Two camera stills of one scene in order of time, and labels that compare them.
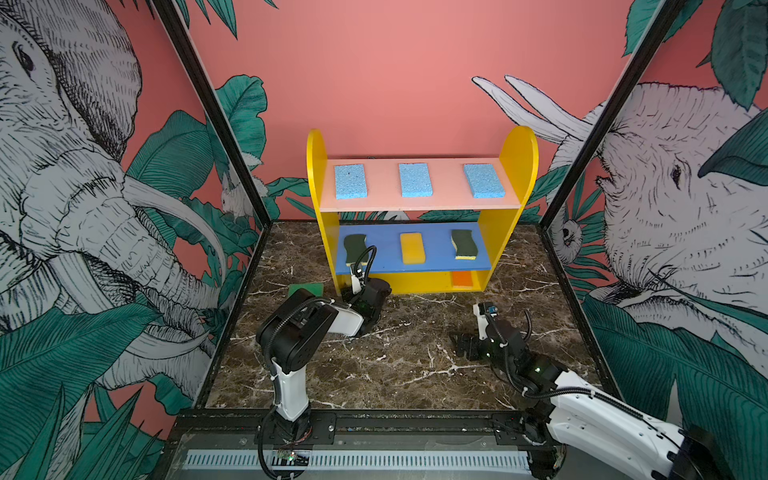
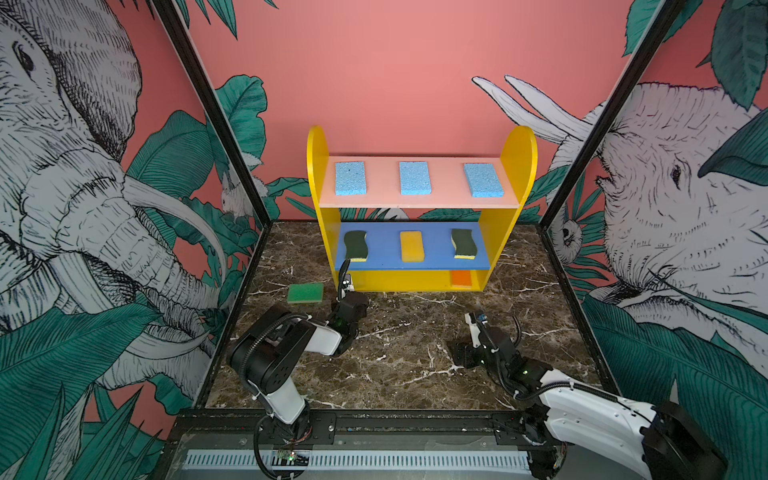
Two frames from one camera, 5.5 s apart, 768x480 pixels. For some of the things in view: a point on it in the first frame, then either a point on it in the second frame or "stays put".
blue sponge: (484, 181) stays put
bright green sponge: (316, 289) stays put
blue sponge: (350, 181) stays put
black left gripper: (369, 278) to (333, 311)
